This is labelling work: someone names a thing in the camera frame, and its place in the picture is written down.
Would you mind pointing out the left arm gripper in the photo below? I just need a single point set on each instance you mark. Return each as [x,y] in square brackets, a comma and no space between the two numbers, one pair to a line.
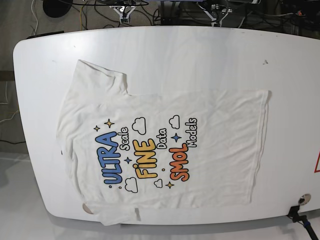
[216,11]

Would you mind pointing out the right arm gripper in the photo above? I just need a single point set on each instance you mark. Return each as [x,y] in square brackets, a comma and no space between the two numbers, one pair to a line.
[124,13]

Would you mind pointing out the white printed T-shirt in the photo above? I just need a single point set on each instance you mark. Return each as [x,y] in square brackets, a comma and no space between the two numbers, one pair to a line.
[181,150]

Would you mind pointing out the black round stand base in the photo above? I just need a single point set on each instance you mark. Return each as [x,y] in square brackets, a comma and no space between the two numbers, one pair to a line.
[56,8]

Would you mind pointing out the red warning sticker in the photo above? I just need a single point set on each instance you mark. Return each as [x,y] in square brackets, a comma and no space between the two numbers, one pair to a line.
[317,166]

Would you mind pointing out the left table grommet hole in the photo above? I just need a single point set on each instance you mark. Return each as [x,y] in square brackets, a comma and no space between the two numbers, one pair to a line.
[86,209]

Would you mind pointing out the right metal table grommet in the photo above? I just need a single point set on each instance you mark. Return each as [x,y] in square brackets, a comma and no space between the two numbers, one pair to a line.
[303,200]

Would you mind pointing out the black equipment frame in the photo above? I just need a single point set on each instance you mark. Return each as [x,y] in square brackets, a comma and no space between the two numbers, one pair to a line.
[169,12]

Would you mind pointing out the black clamp with cable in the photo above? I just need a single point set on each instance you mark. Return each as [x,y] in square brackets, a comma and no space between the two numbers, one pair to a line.
[303,220]

